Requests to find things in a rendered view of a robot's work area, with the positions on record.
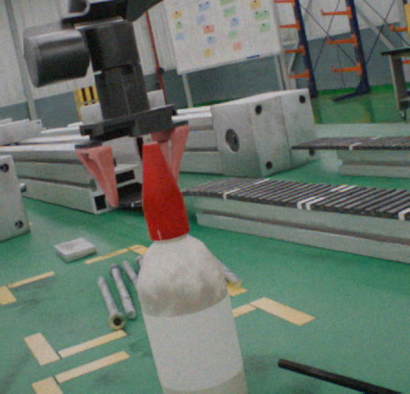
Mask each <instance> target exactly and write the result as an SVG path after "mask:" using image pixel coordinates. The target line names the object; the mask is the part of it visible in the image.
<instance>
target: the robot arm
mask: <svg viewBox="0 0 410 394"><path fill-rule="evenodd" d="M162 1H165V0H68V14H67V15H62V16H61V17H60V21H58V22H53V23H49V24H45V25H40V26H36V27H29V28H27V29H25V30H24V32H23V38H24V45H23V52H24V60H25V61H26V63H27V73H28V76H29V78H30V80H31V81H32V83H33V85H34V88H41V87H46V86H50V85H54V84H57V83H59V82H68V81H73V80H77V79H81V78H85V77H86V75H87V71H88V68H89V66H90V62H91V66H92V72H100V71H101V72H102V73H99V74H95V75H94V79H95V84H96V87H95V88H96V92H97V96H98V100H99V104H100V108H101V112H102V120H100V121H95V122H91V123H87V124H83V125H79V130H80V133H81V137H86V136H89V139H90V140H89V141H85V142H81V143H78V144H74V148H75V152H76V155H77V156H78V158H79V159H80V160H81V162H82V163H83V164H84V165H85V166H86V168H87V169H88V171H89V172H90V174H91V175H92V176H93V177H94V178H95V179H96V180H97V182H98V183H99V185H100V186H101V188H102V191H103V192H104V194H105V196H106V198H107V199H108V201H109V203H110V205H111V206H112V207H118V206H119V204H118V192H117V186H116V178H115V172H114V164H113V152H112V148H111V146H103V142H107V141H111V140H114V139H115V138H118V137H125V136H129V137H140V136H143V135H147V134H150V135H151V137H152V140H153V142H155V141H157V143H158V145H159V146H160V148H161V151H162V153H163V155H164V157H165V159H166V161H167V164H168V167H169V169H170V171H171V173H172V175H173V177H174V179H175V181H176V183H177V185H178V171H179V163H180V160H181V159H182V157H183V153H184V150H185V147H186V144H187V141H188V137H189V131H190V129H189V120H188V119H187V120H177V121H173V118H172V116H178V109H177V105H176V104H172V105H164V106H157V107H151V108H150V106H149V103H150V102H149V98H148V93H147V89H146V82H145V78H144V74H143V69H142V65H141V64H140V63H139V62H141V60H140V57H139V53H138V48H137V45H136V44H137V40H136V37H135V29H134V25H133V22H134V21H136V20H138V19H139V18H140V17H141V16H142V15H143V14H144V13H145V12H146V11H148V10H149V9H150V8H152V7H153V6H155V5H157V4H158V3H160V2H162ZM169 140H170V141H171V163H169V151H168V141H169Z"/></svg>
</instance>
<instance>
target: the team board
mask: <svg viewBox="0 0 410 394"><path fill-rule="evenodd" d="M163 4H164V8H165V16H166V21H167V29H168V33H169V36H170V41H171V46H172V49H173V54H174V58H175V63H176V67H177V72H178V74H182V77H183V82H184V86H185V90H186V95H187V99H188V104H189V109H191V108H194V107H193V103H192V98H191V94H190V89H189V81H188V76H187V72H191V71H199V70H207V69H211V68H216V67H220V66H225V65H229V64H234V63H238V62H243V61H247V60H255V59H259V58H263V57H266V58H268V57H272V56H275V55H276V56H278V55H279V59H280V64H281V68H282V70H283V74H284V80H285V85H286V90H287V91H292V89H291V83H290V79H289V74H288V73H287V68H286V59H285V54H284V53H285V52H284V47H283V42H282V37H281V32H280V26H279V22H278V18H277V16H276V11H275V3H274V0H165V1H163Z"/></svg>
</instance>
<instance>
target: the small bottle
mask: <svg viewBox="0 0 410 394"><path fill-rule="evenodd" d="M142 206H143V210H144V215H145V219H146V226H147V231H148V235H149V239H150V240H152V241H154V243H153V245H152V246H151V247H150V248H148V249H147V251H146V252H145V254H144V258H143V261H142V265H141V268H140V270H139V276H138V279H137V282H136V287H137V291H138V295H139V299H140V303H141V307H142V313H143V317H144V320H145V324H146V331H147V335H148V339H149V343H150V346H151V348H152V350H153V354H154V359H155V361H156V369H157V373H158V375H159V379H160V382H161V386H162V389H163V392H164V394H249V390H248V387H247V383H246V378H245V374H244V370H243V361H242V356H241V351H240V344H239V339H238V334H237V330H236V326H235V322H234V318H233V313H232V305H231V300H230V297H229V292H228V290H227V286H226V281H225V277H224V272H223V267H222V264H221V263H220V261H219V260H218V259H217V258H216V257H215V256H214V255H213V254H212V253H211V252H210V251H209V249H208V248H207V247H206V246H205V245H204V244H203V243H202V242H201V241H200V240H199V239H197V238H194V237H192V236H190V235H188V233H189V232H190V227H189V218H188V214H187V209H186V204H185V201H184V196H183V194H181V192H180V190H179V188H178V186H177V183H176V181H175V179H174V177H173V175H172V173H171V171H170V169H169V167H168V164H167V161H166V159H165V157H164V155H163V153H162V151H161V148H160V146H159V145H158V143H157V141H155V142H149V143H145V144H143V190H142Z"/></svg>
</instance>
